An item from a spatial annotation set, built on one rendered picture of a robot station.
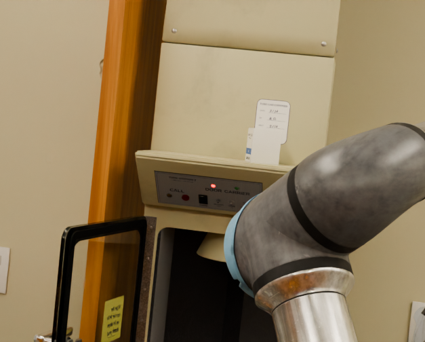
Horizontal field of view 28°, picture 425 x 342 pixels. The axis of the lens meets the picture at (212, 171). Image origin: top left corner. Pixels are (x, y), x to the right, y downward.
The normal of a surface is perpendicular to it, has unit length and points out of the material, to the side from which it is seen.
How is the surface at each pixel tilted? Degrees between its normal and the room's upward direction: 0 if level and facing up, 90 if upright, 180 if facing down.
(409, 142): 49
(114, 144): 90
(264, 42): 90
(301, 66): 90
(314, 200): 90
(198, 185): 135
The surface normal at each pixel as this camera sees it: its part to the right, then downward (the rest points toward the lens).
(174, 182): -0.18, 0.73
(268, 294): -0.47, 0.50
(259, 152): 0.14, 0.07
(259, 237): -0.75, -0.20
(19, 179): -0.16, 0.04
